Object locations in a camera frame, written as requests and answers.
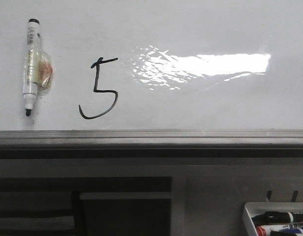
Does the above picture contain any white marker with taped magnet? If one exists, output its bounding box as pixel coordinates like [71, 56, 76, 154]
[23, 18, 53, 117]

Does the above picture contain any black capped marker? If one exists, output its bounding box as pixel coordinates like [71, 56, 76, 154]
[252, 211, 303, 226]

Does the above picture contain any white whiteboard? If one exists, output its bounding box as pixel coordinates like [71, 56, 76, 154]
[0, 0, 303, 130]

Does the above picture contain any right black wall hook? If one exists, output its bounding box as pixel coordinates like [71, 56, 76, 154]
[291, 190, 298, 202]

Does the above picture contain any red capped marker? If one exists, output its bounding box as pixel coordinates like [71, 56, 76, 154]
[255, 224, 303, 236]

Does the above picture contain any white marker tray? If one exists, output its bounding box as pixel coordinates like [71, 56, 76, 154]
[243, 202, 303, 236]

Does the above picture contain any aluminium whiteboard tray ledge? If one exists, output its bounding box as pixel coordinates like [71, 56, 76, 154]
[0, 129, 303, 151]

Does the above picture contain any blue capped marker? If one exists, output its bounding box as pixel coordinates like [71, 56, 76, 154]
[270, 228, 303, 236]

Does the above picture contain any left black wall hook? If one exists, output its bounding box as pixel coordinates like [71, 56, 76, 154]
[265, 190, 272, 202]

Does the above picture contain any black wall hook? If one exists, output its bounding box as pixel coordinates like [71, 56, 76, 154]
[291, 190, 298, 202]
[265, 190, 272, 202]

